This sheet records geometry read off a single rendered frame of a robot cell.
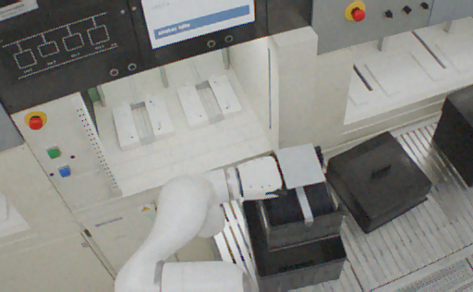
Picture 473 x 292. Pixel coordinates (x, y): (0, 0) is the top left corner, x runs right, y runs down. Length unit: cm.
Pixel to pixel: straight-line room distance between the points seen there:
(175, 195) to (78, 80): 58
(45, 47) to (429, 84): 150
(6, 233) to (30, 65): 79
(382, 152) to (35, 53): 123
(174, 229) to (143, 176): 97
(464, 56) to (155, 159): 142
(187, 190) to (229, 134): 101
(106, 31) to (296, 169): 58
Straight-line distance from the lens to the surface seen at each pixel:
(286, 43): 134
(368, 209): 166
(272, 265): 164
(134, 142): 180
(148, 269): 80
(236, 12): 127
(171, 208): 80
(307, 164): 123
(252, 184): 119
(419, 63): 215
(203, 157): 175
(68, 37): 120
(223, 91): 191
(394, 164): 178
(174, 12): 122
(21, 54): 123
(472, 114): 183
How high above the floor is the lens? 228
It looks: 53 degrees down
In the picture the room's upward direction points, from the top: 6 degrees counter-clockwise
